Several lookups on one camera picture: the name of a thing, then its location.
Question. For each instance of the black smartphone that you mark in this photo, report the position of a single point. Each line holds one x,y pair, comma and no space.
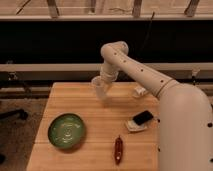
143,117

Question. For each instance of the green ceramic bowl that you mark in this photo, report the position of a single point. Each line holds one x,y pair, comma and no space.
66,131

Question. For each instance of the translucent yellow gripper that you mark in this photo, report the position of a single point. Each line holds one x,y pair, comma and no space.
105,85

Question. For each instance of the white ceramic cup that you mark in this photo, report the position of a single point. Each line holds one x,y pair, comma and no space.
100,92

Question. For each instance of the black chair base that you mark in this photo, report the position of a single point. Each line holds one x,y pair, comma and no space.
22,114

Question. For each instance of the small white dish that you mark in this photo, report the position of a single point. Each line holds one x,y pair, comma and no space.
133,127

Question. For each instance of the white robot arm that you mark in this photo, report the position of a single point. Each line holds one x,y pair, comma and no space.
185,126

